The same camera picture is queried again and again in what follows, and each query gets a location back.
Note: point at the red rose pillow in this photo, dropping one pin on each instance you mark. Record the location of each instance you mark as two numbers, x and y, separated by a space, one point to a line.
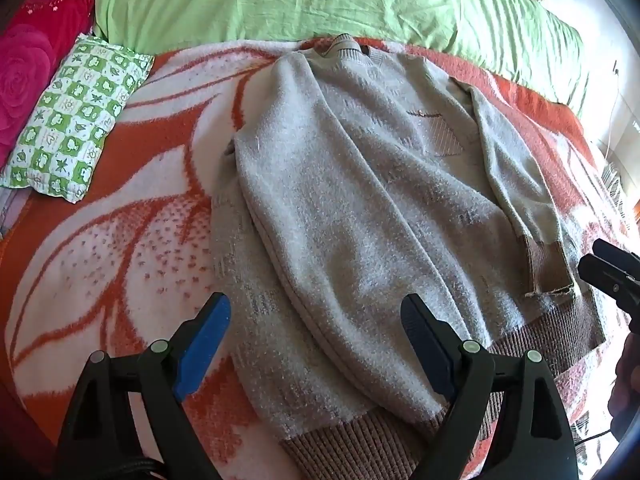
38 37

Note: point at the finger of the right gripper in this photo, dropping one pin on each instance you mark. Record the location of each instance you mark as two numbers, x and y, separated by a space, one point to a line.
627 262
615 283

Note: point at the grey knit sweater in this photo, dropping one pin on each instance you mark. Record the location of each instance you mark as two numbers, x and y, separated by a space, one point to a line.
354 178

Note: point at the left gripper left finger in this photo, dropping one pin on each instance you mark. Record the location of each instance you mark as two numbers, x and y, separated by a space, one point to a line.
126 420

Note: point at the person right hand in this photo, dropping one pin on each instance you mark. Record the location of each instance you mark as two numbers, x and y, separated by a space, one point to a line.
627 376

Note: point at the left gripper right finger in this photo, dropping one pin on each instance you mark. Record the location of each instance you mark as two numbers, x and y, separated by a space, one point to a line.
532 438

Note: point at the green quilt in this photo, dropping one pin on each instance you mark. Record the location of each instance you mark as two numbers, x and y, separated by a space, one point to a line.
517 39

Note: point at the green white checkered pillow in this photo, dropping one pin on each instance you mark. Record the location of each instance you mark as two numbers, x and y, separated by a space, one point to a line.
57 152

